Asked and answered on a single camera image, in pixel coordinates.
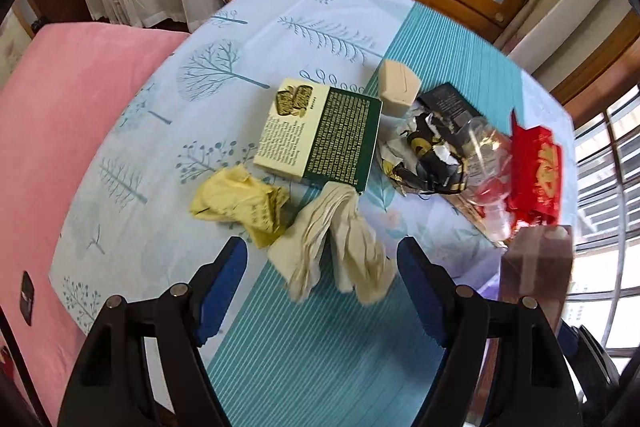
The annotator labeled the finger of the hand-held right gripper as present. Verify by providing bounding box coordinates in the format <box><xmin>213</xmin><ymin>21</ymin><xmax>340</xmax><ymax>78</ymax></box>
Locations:
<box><xmin>557</xmin><ymin>321</ymin><xmax>621</xmax><ymax>408</ymax></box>

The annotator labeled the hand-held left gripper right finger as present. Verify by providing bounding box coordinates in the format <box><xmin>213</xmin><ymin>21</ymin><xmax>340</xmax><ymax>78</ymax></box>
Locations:
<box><xmin>396</xmin><ymin>237</ymin><xmax>583</xmax><ymax>427</ymax></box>

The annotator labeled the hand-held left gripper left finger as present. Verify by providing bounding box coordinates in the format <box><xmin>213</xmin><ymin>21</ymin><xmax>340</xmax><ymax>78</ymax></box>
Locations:
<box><xmin>57</xmin><ymin>236</ymin><xmax>249</xmax><ymax>427</ymax></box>

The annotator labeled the brown box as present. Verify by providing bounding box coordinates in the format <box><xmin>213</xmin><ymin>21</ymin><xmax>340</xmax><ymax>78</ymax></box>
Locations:
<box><xmin>500</xmin><ymin>223</ymin><xmax>576</xmax><ymax>333</ymax></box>

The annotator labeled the cream cloth rag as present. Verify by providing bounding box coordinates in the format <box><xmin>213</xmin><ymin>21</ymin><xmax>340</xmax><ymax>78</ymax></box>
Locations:
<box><xmin>267</xmin><ymin>182</ymin><xmax>398</xmax><ymax>306</ymax></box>

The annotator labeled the red packet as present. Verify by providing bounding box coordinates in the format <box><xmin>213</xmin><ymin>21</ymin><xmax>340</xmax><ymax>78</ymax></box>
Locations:
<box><xmin>505</xmin><ymin>108</ymin><xmax>563</xmax><ymax>228</ymax></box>

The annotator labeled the yellow crumpled paper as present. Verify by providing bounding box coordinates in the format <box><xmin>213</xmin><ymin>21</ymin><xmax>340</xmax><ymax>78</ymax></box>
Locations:
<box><xmin>189</xmin><ymin>165</ymin><xmax>291</xmax><ymax>249</ymax></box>

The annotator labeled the clear plastic packaging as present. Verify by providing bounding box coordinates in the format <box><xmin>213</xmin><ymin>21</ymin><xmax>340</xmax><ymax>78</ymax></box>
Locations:
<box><xmin>457</xmin><ymin>117</ymin><xmax>521</xmax><ymax>243</ymax></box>

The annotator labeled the window grille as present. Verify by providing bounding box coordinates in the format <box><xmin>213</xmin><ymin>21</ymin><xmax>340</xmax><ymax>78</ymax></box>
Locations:
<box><xmin>565</xmin><ymin>92</ymin><xmax>640</xmax><ymax>358</ymax></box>

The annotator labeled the green and white box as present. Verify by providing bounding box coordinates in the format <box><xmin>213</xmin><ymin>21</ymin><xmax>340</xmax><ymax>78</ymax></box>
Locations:
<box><xmin>252</xmin><ymin>78</ymin><xmax>383</xmax><ymax>194</ymax></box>

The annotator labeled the black flat box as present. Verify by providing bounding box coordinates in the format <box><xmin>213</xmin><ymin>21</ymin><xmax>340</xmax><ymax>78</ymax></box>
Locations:
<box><xmin>417</xmin><ymin>83</ymin><xmax>483</xmax><ymax>132</ymax></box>

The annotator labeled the small black device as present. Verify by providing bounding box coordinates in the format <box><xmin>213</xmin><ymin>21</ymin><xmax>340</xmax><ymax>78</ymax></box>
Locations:
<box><xmin>20</xmin><ymin>271</ymin><xmax>35</xmax><ymax>325</ymax></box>

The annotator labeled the tan cardboard block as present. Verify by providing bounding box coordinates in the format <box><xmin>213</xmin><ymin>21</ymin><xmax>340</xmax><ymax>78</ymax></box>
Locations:
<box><xmin>377</xmin><ymin>60</ymin><xmax>421</xmax><ymax>118</ymax></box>

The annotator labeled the pink blanket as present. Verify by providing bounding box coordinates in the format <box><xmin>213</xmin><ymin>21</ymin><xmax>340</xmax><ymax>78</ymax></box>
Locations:
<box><xmin>0</xmin><ymin>23</ymin><xmax>191</xmax><ymax>427</ymax></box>

